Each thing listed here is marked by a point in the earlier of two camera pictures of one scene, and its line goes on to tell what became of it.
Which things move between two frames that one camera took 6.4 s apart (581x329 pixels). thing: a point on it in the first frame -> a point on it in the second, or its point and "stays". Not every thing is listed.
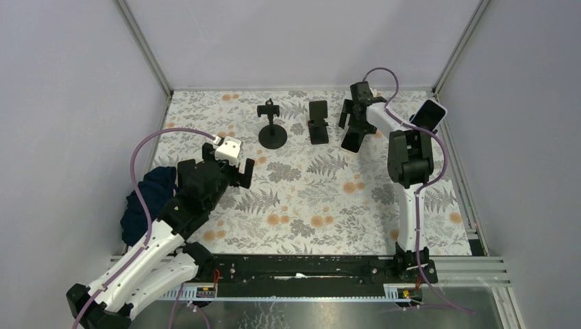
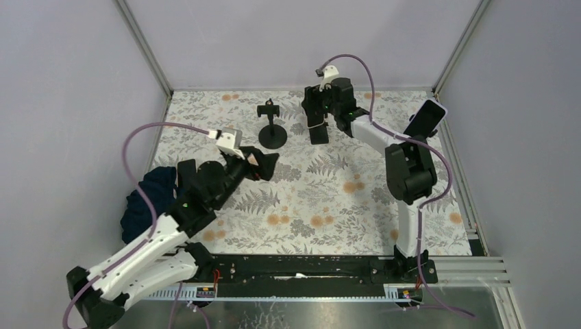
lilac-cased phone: (429, 115) stays
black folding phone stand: (318, 133) stays
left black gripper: (227, 166) -> (247, 164)
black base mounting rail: (412, 265) stays
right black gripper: (348, 107) -> (312, 94)
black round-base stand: (272, 136) stays
